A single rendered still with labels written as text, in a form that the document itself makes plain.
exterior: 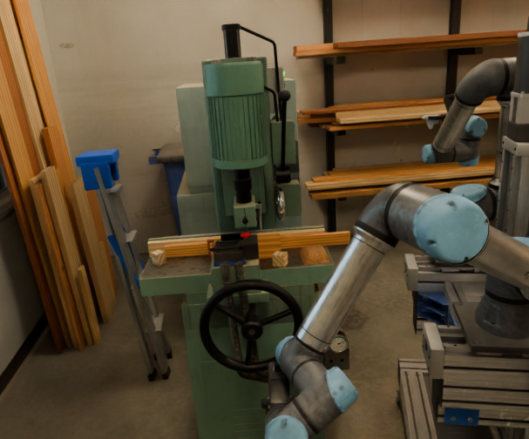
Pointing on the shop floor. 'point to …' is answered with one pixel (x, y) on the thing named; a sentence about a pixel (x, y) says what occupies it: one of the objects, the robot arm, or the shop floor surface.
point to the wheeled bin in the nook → (175, 158)
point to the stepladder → (103, 171)
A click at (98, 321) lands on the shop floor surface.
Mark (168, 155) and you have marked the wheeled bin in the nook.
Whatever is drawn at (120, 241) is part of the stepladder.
